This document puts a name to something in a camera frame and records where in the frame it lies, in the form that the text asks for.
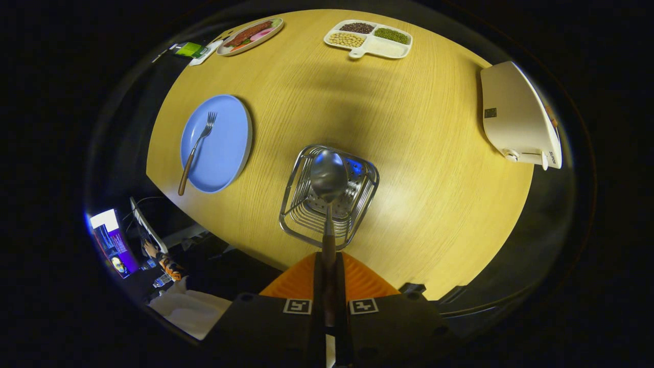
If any silver laptop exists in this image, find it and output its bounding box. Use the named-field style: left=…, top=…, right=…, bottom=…
left=129, top=197, right=169, bottom=254

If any metal wire basket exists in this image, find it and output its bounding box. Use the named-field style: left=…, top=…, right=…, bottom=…
left=278, top=144, right=380, bottom=251

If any white toaster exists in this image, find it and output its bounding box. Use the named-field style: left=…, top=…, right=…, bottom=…
left=480, top=61, right=563, bottom=171

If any computer monitor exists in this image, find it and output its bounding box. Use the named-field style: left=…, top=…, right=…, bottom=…
left=88, top=209, right=139, bottom=279

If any metal spoon wooden handle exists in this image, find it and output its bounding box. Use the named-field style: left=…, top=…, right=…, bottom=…
left=310, top=150, right=349, bottom=329

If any white clothing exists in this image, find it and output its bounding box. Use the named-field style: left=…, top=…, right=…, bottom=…
left=148, top=279, right=233, bottom=340

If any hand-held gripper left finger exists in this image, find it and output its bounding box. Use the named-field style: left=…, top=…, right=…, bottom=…
left=204, top=251, right=328, bottom=368

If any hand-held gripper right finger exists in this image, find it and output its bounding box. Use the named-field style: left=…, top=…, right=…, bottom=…
left=335, top=251, right=453, bottom=368

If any blue round plate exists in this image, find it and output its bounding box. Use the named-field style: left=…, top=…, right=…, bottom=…
left=180, top=94, right=253, bottom=194

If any white square coaster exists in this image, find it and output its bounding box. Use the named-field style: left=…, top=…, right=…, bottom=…
left=189, top=40, right=224, bottom=66

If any plate of steak food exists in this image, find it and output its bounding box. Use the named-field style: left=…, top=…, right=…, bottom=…
left=216, top=17, right=285, bottom=56

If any metal fork wooden handle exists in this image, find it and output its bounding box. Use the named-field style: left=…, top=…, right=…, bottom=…
left=177, top=111, right=218, bottom=196

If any orange patterned sleeve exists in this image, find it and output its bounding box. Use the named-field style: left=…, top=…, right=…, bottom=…
left=143, top=240, right=184, bottom=282

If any white divided bean dish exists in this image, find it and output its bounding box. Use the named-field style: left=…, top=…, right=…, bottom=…
left=323, top=19, right=413, bottom=60

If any green label plastic bottle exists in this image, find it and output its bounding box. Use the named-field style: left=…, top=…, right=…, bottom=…
left=174, top=42, right=210, bottom=59

